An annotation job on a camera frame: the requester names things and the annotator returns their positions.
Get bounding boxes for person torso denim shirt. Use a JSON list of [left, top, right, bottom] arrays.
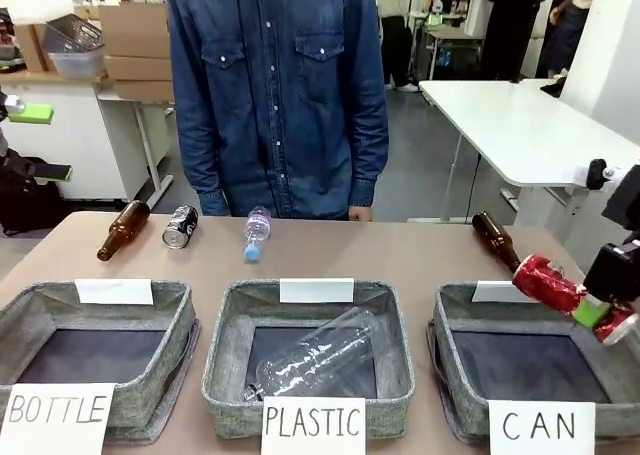
[[162, 0, 391, 222]]

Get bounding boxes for person left forearm denim sleeve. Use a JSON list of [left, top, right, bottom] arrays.
[[349, 89, 391, 211]]

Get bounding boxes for grey felt basket plastic label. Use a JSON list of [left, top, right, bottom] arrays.
[[201, 278, 417, 440]]

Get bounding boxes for small blue-capped water bottle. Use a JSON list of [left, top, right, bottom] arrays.
[[242, 205, 273, 265]]

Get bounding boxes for background person black clothes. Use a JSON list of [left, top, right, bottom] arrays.
[[478, 0, 552, 82]]

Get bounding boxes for background person white top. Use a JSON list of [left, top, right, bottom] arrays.
[[378, 0, 437, 94]]

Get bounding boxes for small cardboard box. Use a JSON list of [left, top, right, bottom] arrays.
[[14, 22, 57, 74]]

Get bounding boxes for white paper sign BOTTLE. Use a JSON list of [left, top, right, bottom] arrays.
[[0, 382, 118, 455]]

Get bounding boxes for blank white card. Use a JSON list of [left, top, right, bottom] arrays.
[[471, 280, 522, 304], [279, 277, 356, 305], [74, 277, 155, 307]]

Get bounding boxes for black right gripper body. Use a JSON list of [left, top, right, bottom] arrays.
[[582, 239, 640, 310]]

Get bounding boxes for crushed red can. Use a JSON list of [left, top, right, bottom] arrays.
[[512, 254, 640, 346]]

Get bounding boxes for white paper sign PLASTIC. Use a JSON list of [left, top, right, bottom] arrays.
[[260, 396, 368, 455]]

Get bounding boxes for white box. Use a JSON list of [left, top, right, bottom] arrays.
[[9, 0, 76, 27]]

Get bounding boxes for white table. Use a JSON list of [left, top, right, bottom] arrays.
[[417, 78, 640, 224]]

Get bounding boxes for brown glass bottle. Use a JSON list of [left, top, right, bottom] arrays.
[[471, 210, 524, 274], [96, 199, 152, 263]]

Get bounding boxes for large clear plastic bottle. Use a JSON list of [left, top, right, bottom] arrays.
[[242, 307, 388, 404]]

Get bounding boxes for grey felt basket can label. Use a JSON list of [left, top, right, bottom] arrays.
[[426, 280, 640, 445]]

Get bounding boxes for white paper sign CAN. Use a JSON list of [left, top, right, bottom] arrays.
[[487, 399, 598, 455]]

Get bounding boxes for crushed black can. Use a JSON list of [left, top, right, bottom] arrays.
[[161, 204, 199, 250]]

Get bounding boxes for flat cardboard box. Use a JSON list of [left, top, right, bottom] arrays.
[[103, 54, 174, 83], [113, 79, 175, 102]]

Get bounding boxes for white desk with legs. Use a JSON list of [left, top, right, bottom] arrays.
[[0, 69, 175, 212]]

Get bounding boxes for person right forearm denim sleeve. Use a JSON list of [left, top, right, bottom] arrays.
[[172, 89, 232, 217]]

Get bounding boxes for grey felt basket bottle label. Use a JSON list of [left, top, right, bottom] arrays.
[[0, 279, 202, 445]]

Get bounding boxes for large cardboard box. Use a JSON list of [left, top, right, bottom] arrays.
[[97, 2, 171, 59]]

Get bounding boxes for clear plastic bin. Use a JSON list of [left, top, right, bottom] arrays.
[[41, 14, 107, 80]]

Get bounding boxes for black bag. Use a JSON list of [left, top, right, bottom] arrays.
[[0, 148, 64, 237]]

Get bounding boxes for background person cream sleeve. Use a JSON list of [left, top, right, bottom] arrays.
[[536, 0, 601, 82]]

